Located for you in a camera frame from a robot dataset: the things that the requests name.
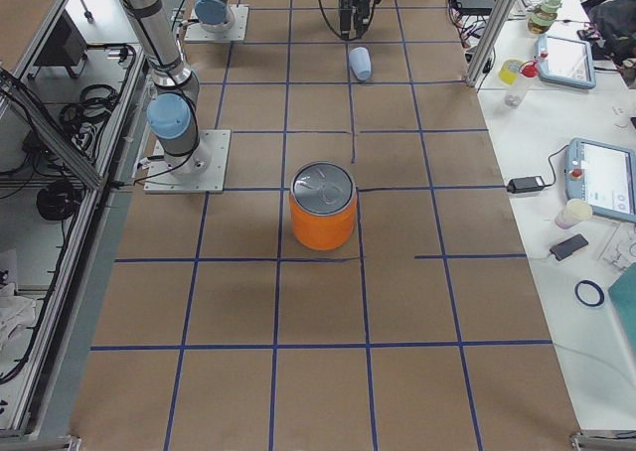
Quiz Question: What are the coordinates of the green lidded jar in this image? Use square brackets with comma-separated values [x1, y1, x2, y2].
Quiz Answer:
[527, 0, 562, 35]

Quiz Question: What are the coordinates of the blue tape ring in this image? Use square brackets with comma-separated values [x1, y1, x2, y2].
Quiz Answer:
[574, 280, 606, 308]

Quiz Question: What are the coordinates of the near teach pendant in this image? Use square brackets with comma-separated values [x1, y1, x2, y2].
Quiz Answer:
[564, 138, 635, 223]

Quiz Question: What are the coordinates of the teal box corner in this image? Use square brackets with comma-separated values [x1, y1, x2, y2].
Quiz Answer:
[608, 264, 636, 349]

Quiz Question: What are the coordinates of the far teach pendant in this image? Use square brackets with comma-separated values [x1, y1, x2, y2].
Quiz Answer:
[536, 34, 596, 89]

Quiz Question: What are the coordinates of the black power brick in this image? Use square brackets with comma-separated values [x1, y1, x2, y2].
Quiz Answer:
[506, 176, 547, 194]

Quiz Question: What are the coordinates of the light blue plastic cup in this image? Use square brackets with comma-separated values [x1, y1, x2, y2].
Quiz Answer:
[348, 47, 373, 81]

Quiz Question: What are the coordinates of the yellow tape roll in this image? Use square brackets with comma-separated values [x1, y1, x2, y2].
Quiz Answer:
[498, 59, 524, 85]

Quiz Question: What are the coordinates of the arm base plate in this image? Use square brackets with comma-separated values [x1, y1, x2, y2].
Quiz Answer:
[183, 4, 249, 44]
[143, 129, 232, 194]

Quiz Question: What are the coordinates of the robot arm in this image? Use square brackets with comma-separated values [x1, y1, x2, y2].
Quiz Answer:
[120, 0, 382, 99]
[194, 0, 382, 42]

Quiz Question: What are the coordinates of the small clear bottle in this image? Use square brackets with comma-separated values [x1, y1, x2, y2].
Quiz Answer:
[504, 83, 528, 108]

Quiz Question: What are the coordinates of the white paper cup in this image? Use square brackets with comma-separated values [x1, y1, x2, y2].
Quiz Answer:
[555, 199, 593, 229]

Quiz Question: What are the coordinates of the orange can with silver lid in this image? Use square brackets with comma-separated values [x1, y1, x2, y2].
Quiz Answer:
[289, 162, 357, 250]

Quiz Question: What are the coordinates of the teach pendant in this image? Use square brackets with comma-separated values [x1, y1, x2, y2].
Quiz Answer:
[564, 138, 635, 223]
[536, 34, 596, 89]

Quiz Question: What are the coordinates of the black smartphone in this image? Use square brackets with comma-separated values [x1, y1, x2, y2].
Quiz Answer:
[550, 233, 589, 261]

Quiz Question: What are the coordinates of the aluminium frame post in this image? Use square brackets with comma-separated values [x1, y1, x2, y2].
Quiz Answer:
[465, 0, 516, 87]

